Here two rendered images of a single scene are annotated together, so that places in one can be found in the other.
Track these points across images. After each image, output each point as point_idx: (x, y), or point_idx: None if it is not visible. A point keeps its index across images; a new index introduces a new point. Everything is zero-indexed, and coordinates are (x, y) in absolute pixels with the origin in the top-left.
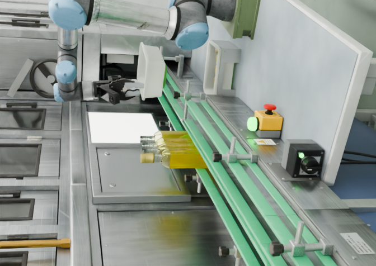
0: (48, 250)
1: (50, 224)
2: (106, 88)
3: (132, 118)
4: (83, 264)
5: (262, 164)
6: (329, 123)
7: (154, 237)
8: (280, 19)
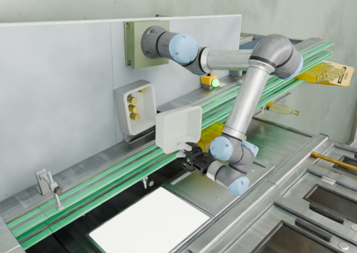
0: (321, 162)
1: (311, 169)
2: (209, 155)
3: (119, 236)
4: (316, 141)
5: (243, 80)
6: (235, 49)
7: (265, 145)
8: (186, 31)
